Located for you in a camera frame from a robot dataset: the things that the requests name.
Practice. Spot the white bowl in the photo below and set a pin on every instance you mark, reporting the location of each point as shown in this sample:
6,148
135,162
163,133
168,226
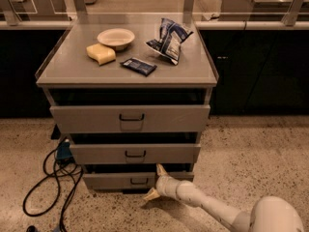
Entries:
117,38

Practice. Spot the grey drawer cabinet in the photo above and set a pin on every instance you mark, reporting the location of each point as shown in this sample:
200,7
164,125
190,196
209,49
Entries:
72,78

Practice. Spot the grey railing bar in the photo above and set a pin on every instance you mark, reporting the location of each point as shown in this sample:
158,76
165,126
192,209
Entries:
200,25

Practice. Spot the yellow sponge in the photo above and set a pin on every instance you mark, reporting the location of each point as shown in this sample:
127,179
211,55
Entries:
101,53

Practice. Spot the background grey counter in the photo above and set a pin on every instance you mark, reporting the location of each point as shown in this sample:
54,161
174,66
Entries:
253,10

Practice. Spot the grey middle drawer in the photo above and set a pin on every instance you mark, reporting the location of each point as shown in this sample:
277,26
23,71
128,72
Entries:
135,153

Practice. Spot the blue power box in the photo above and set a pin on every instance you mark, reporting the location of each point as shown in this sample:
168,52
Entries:
63,151

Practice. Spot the blue flat snack packet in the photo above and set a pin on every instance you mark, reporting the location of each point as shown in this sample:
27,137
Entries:
139,66

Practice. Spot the crumpled blue chip bag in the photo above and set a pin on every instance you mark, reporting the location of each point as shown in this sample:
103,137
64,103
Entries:
171,37

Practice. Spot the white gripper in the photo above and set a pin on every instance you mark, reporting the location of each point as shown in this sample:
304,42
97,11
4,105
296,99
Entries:
166,186

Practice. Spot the grey bottom drawer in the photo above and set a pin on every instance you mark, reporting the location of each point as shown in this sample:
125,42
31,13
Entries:
120,181

